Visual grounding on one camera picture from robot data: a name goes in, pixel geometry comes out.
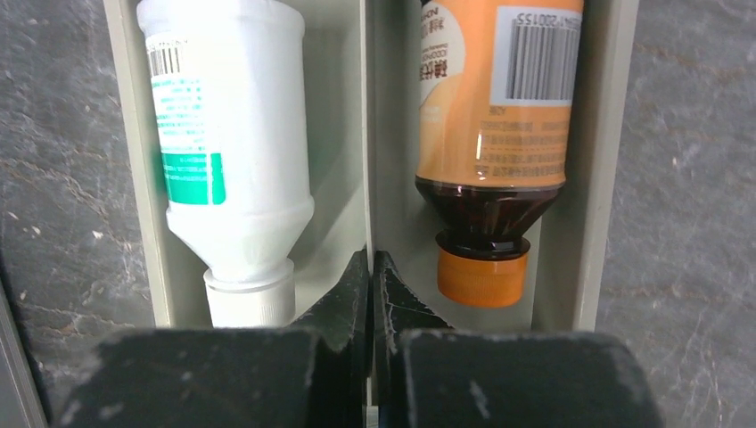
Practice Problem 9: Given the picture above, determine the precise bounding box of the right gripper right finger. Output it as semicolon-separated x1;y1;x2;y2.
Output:
373;251;664;427

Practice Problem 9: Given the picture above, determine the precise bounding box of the grey divider tray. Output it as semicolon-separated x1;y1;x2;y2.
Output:
103;0;641;408

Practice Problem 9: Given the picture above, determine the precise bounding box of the brown medicine bottle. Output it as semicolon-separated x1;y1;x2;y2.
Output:
415;0;584;308

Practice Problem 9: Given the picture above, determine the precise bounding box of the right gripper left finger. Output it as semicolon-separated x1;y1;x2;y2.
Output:
55;251;369;427

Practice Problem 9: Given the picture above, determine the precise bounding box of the clear white plastic bottle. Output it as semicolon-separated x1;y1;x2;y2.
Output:
136;1;315;328

